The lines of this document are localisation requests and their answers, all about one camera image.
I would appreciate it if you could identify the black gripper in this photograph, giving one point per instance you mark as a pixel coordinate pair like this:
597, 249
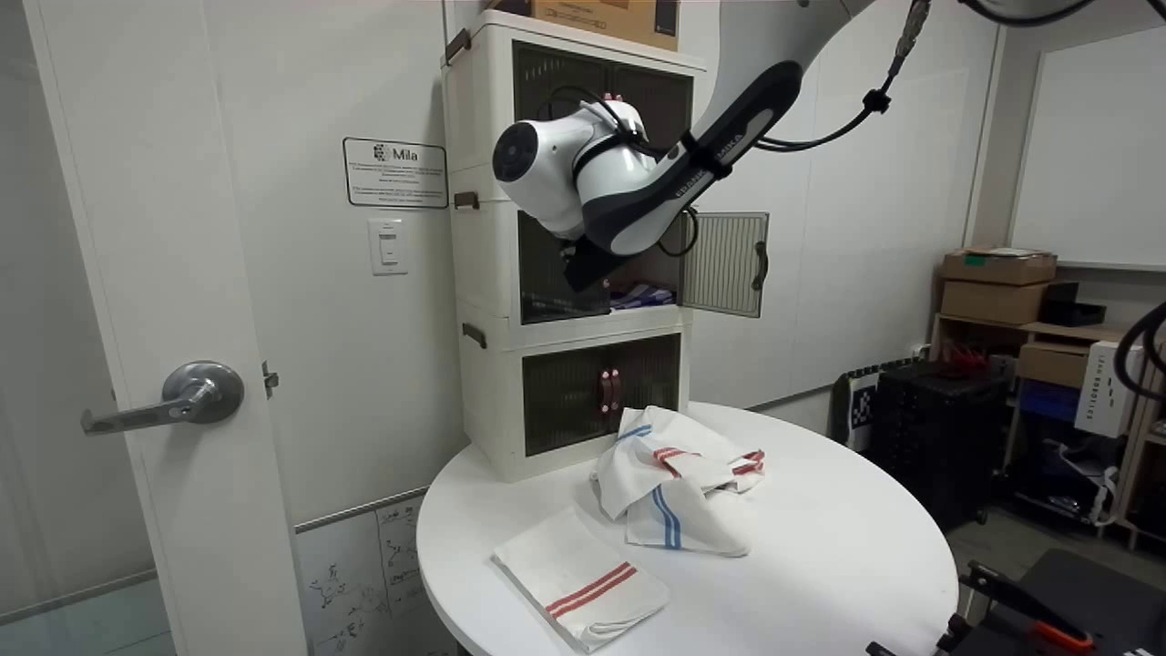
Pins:
583, 264

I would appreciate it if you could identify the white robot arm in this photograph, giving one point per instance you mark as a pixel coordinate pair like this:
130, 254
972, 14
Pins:
608, 196

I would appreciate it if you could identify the blue items inside cabinet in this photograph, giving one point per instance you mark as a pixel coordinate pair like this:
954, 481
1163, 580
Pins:
643, 298

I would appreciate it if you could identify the white stacked cabinet unit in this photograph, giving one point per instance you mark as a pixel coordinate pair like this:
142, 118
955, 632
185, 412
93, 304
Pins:
549, 395

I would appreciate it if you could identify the cardboard box on cabinet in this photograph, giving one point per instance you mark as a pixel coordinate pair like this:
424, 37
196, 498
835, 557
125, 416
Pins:
627, 21

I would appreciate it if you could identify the white door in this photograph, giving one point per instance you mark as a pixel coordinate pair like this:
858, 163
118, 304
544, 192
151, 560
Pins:
139, 133

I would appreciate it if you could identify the crumpled red-striped white towel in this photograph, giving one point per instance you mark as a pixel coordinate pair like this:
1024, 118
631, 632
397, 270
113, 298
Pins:
706, 458

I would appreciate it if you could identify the crumpled blue-striped white towel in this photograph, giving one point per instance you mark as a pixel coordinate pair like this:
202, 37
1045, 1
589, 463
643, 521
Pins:
659, 507

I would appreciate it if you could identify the folded red-striped white towel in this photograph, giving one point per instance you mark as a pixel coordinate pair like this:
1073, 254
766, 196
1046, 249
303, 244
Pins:
582, 580

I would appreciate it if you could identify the cardboard box on shelf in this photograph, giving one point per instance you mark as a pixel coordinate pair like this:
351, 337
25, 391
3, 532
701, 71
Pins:
993, 291

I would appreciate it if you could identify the black crate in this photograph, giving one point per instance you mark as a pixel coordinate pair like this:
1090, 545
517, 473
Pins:
937, 439

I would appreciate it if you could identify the whiteboard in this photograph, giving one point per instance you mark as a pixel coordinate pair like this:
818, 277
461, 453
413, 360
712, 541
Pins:
1093, 158

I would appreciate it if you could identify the wooden shelf unit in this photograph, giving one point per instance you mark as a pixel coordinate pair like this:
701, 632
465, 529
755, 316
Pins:
1045, 459

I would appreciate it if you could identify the white product box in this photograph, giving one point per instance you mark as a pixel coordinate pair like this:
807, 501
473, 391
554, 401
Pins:
1103, 400

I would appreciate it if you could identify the white light switch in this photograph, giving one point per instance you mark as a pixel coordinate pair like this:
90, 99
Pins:
388, 249

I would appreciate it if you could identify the wall name sign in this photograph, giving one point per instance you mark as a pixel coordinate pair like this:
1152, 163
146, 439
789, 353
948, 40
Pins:
385, 173

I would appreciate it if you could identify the silver door lever handle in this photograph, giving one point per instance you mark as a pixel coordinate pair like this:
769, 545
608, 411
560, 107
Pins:
200, 391

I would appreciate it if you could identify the red-handled black tool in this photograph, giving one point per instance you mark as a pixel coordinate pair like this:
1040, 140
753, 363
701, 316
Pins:
1014, 622

